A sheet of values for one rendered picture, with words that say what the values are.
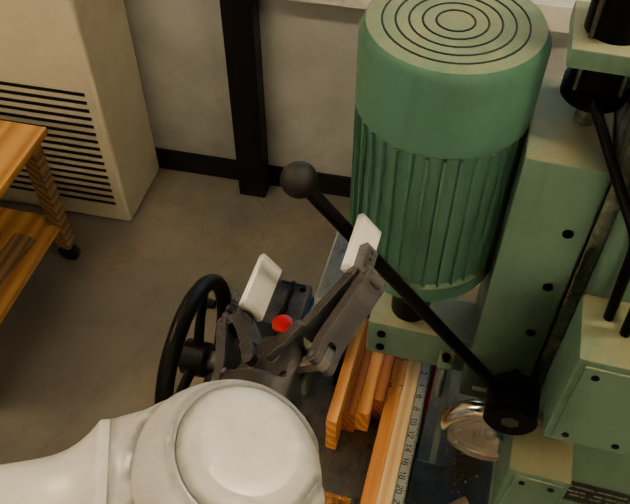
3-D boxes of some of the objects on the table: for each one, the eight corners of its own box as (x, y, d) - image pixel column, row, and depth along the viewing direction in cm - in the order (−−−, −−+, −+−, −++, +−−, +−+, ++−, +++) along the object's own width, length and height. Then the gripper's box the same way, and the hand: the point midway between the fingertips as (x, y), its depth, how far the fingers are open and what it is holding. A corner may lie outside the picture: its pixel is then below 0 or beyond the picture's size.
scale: (449, 238, 124) (449, 237, 124) (457, 239, 124) (457, 239, 124) (387, 526, 92) (387, 525, 92) (398, 528, 92) (398, 528, 92)
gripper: (187, 467, 71) (258, 296, 85) (395, 435, 55) (441, 231, 69) (129, 426, 68) (212, 254, 81) (333, 379, 52) (394, 176, 66)
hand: (315, 252), depth 74 cm, fingers open, 13 cm apart
